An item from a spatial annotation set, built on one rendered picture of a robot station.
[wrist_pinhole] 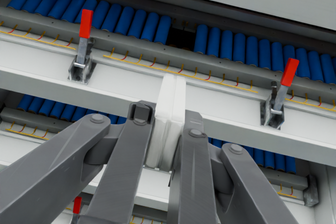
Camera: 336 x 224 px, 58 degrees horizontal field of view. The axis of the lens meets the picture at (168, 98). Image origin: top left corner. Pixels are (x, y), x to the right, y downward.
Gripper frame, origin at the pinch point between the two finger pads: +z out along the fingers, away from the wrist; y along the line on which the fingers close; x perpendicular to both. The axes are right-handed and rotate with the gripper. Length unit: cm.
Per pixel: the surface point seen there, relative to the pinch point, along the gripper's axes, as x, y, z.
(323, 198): -21.4, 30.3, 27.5
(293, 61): 1.1, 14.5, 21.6
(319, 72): -1.0, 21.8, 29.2
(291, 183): -21.4, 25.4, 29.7
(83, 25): -0.5, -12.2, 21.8
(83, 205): -40, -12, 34
